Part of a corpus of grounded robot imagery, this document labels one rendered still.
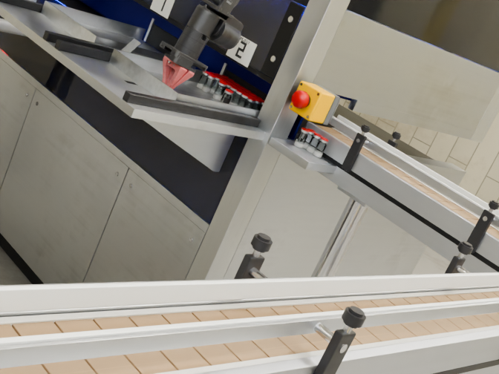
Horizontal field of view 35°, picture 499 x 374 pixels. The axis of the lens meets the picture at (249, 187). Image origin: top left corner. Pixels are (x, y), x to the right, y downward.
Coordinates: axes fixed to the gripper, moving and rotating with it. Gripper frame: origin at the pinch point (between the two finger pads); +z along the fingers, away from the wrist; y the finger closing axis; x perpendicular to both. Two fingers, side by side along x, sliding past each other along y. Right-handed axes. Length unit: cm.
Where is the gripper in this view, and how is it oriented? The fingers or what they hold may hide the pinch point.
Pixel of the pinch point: (165, 90)
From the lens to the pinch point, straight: 176.1
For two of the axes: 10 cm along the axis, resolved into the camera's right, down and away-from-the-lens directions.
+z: -5.0, 8.5, 1.4
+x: -6.3, -4.7, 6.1
